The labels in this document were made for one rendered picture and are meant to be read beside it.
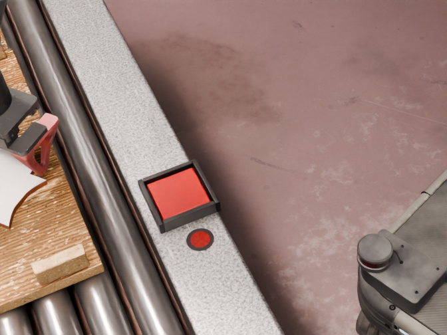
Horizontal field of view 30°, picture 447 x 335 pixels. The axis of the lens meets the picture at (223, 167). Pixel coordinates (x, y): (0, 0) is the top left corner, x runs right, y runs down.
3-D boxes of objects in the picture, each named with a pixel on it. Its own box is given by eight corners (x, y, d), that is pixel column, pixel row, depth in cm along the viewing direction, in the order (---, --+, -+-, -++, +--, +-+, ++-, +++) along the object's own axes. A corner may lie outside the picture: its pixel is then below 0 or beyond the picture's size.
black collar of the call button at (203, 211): (197, 167, 102) (195, 157, 101) (221, 211, 97) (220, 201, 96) (139, 189, 101) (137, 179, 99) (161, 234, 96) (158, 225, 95)
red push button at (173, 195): (193, 173, 101) (192, 166, 100) (212, 208, 98) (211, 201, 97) (148, 191, 100) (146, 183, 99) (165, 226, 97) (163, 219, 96)
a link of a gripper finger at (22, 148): (42, 198, 98) (19, 145, 91) (-5, 179, 101) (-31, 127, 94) (74, 158, 102) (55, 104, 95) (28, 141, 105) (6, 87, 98)
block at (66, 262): (86, 255, 92) (81, 240, 90) (92, 267, 91) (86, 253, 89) (36, 276, 91) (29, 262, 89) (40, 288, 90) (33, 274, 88)
